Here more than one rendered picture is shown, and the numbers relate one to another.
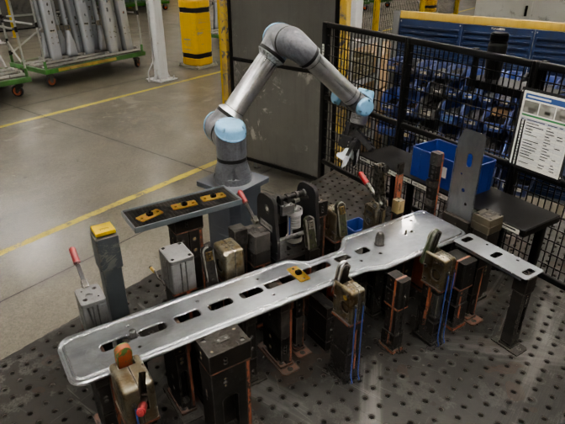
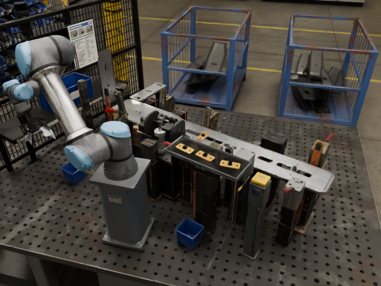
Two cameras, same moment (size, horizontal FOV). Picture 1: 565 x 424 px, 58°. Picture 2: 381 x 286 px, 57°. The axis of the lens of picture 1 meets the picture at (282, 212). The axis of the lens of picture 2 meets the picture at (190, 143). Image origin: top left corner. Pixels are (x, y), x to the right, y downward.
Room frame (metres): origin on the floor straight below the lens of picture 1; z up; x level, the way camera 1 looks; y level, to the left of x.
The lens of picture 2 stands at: (2.04, 1.45, 2.09)
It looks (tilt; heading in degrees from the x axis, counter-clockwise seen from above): 34 degrees down; 247
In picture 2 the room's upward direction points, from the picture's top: straight up
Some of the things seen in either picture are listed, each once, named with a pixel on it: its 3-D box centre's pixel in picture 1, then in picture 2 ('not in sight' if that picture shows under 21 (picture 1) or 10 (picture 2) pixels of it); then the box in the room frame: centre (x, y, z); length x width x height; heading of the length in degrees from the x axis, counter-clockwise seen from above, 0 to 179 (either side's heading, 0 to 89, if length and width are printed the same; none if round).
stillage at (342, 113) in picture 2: not in sight; (319, 71); (-0.78, -1.50, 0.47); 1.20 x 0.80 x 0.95; 54
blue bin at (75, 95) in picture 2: (451, 166); (66, 92); (1.99, -0.70, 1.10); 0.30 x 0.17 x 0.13; 34
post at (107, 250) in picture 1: (114, 292); (254, 219); (1.36, 0.54, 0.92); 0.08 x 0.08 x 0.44; 33
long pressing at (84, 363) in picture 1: (294, 278); (207, 137); (1.32, -0.04, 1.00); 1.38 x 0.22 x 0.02; 123
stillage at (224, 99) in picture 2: not in sight; (209, 59); (0.22, -2.33, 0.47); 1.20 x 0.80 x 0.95; 51
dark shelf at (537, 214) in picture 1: (446, 183); (67, 104); (2.00, -0.70, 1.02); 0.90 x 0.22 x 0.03; 33
